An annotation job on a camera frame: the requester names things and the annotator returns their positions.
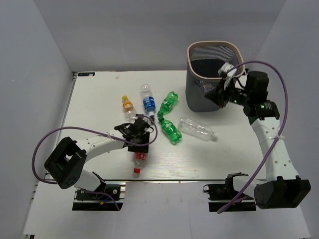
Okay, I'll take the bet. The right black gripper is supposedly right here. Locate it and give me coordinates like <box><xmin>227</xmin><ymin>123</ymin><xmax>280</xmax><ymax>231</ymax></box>
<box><xmin>204</xmin><ymin>77</ymin><xmax>251</xmax><ymax>109</ymax></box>

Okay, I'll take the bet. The red label red cap bottle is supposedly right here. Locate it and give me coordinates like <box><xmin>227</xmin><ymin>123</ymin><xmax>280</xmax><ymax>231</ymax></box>
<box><xmin>133</xmin><ymin>152</ymin><xmax>148</xmax><ymax>178</ymax></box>

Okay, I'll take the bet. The white cap labelled bottle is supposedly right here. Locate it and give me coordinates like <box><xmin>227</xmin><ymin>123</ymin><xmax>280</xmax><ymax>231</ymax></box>
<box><xmin>201</xmin><ymin>83</ymin><xmax>216</xmax><ymax>92</ymax></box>

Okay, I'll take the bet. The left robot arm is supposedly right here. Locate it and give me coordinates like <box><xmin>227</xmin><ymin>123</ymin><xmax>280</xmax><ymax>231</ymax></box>
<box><xmin>44</xmin><ymin>118</ymin><xmax>151</xmax><ymax>199</ymax></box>

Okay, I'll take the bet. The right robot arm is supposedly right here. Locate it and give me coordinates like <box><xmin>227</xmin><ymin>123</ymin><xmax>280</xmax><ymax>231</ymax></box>
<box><xmin>205</xmin><ymin>71</ymin><xmax>311</xmax><ymax>214</ymax></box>

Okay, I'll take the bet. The grey mesh waste bin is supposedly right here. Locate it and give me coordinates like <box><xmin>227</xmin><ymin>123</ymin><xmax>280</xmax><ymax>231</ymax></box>
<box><xmin>185</xmin><ymin>41</ymin><xmax>244</xmax><ymax>112</ymax></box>

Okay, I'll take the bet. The black label clear bottle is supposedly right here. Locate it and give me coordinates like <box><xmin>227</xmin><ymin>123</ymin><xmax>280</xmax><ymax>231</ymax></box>
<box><xmin>135</xmin><ymin>114</ymin><xmax>154</xmax><ymax>125</ymax></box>

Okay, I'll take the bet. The lower green plastic bottle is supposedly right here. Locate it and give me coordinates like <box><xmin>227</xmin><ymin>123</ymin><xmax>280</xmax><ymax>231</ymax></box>
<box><xmin>159</xmin><ymin>117</ymin><xmax>182</xmax><ymax>144</ymax></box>

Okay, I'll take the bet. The green plastic bottle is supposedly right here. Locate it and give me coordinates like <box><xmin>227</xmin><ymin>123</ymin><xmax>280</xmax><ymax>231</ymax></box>
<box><xmin>159</xmin><ymin>117</ymin><xmax>182</xmax><ymax>144</ymax></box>
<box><xmin>157</xmin><ymin>91</ymin><xmax>178</xmax><ymax>117</ymax></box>

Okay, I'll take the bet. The clear unlabelled plastic bottle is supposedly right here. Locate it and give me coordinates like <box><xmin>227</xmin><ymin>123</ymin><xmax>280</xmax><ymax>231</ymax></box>
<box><xmin>177</xmin><ymin>117</ymin><xmax>218</xmax><ymax>141</ymax></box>

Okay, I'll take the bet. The orange cap small bottle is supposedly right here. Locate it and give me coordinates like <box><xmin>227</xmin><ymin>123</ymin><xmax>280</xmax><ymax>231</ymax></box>
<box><xmin>122</xmin><ymin>96</ymin><xmax>136</xmax><ymax>121</ymax></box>

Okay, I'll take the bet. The upper green plastic bottle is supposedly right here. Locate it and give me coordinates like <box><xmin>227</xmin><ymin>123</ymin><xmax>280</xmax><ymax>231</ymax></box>
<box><xmin>157</xmin><ymin>91</ymin><xmax>178</xmax><ymax>117</ymax></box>

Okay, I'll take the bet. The blue label clear bottle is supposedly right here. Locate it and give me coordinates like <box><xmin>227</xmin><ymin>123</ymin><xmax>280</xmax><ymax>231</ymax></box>
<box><xmin>140</xmin><ymin>84</ymin><xmax>156</xmax><ymax>119</ymax></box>

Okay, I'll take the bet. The blue corner label sticker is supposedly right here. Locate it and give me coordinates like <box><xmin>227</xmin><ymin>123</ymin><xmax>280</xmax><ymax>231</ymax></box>
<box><xmin>78</xmin><ymin>72</ymin><xmax>95</xmax><ymax>77</ymax></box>

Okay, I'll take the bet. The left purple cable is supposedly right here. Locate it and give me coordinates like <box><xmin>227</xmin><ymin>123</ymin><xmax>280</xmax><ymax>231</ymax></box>
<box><xmin>31</xmin><ymin>117</ymin><xmax>158</xmax><ymax>185</ymax></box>

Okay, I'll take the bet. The purple cable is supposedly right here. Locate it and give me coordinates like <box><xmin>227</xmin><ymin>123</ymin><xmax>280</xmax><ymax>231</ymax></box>
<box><xmin>31</xmin><ymin>117</ymin><xmax>158</xmax><ymax>185</ymax></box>
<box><xmin>216</xmin><ymin>61</ymin><xmax>289</xmax><ymax>215</ymax></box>

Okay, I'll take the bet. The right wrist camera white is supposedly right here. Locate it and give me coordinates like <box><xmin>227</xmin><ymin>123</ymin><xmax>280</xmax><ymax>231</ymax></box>
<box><xmin>218</xmin><ymin>62</ymin><xmax>237</xmax><ymax>90</ymax></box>

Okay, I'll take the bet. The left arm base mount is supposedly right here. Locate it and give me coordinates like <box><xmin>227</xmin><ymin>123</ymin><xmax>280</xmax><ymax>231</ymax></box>
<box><xmin>72</xmin><ymin>181</ymin><xmax>126</xmax><ymax>212</ymax></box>

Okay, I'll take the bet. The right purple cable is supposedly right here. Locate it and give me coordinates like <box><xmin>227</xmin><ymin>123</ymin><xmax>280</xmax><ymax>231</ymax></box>
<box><xmin>216</xmin><ymin>61</ymin><xmax>289</xmax><ymax>215</ymax></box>

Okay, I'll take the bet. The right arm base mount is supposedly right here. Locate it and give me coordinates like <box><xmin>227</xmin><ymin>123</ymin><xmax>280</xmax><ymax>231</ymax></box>
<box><xmin>202</xmin><ymin>183</ymin><xmax>256</xmax><ymax>213</ymax></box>

